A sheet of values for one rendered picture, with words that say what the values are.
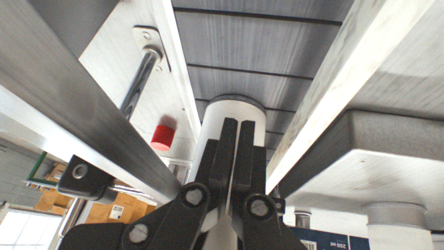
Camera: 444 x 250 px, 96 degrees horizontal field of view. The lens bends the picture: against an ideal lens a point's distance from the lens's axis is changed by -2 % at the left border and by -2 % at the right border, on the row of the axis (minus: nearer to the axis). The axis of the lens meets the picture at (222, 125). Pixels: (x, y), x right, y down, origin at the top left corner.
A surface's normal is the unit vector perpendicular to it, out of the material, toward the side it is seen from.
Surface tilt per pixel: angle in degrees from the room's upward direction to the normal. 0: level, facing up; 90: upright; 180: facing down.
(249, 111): 90
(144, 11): 0
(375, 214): 90
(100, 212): 91
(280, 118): 0
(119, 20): 0
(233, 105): 90
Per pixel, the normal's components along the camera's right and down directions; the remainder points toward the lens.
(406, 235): -0.40, -0.51
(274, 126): -0.18, 0.86
